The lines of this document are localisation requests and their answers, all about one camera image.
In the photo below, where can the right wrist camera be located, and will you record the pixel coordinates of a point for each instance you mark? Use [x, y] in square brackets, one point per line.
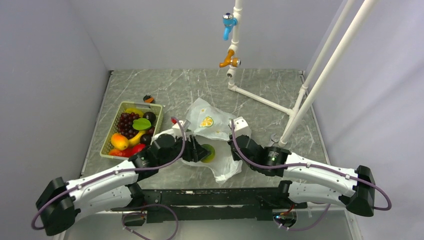
[241, 127]

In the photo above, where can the beige plastic basket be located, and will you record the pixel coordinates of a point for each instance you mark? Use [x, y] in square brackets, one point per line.
[157, 109]

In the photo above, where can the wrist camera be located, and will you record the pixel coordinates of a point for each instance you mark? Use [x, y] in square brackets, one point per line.
[241, 127]
[179, 126]

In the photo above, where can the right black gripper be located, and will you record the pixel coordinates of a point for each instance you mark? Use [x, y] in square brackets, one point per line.
[235, 155]

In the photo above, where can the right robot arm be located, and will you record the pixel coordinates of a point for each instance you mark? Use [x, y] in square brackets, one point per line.
[308, 180]

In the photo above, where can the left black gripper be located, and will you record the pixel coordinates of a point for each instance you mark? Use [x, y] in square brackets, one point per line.
[194, 151]

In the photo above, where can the purple fake grapes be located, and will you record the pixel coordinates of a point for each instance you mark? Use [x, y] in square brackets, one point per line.
[125, 124]

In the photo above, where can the blue valve tap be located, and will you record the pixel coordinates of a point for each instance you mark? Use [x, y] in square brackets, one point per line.
[229, 22]

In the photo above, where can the dark purple fake fruit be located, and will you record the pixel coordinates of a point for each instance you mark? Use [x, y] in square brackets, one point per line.
[150, 116]

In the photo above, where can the orange valve tap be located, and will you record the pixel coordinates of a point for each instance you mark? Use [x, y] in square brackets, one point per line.
[230, 60]

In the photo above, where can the silver wrench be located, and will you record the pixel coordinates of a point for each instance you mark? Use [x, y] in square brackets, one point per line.
[274, 139]

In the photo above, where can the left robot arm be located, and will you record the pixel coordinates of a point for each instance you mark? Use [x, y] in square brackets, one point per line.
[63, 203]

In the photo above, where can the small orange black object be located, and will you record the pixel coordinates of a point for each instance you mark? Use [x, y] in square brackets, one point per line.
[149, 99]

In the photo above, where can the red fake apple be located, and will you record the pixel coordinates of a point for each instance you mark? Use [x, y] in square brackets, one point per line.
[128, 152]

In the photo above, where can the dark green fake orange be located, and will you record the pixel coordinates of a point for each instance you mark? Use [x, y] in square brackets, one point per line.
[211, 156]

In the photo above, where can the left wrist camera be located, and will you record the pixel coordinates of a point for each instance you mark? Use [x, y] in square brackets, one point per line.
[179, 126]

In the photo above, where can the white plastic bag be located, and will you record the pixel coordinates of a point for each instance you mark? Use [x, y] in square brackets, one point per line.
[210, 125]

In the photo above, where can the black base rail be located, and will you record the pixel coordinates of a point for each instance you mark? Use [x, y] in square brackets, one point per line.
[210, 204]

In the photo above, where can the yellow fake banana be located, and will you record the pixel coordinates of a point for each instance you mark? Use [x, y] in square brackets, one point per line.
[136, 139]

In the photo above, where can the orange fake mango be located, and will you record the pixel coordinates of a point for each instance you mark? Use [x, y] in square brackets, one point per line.
[119, 141]

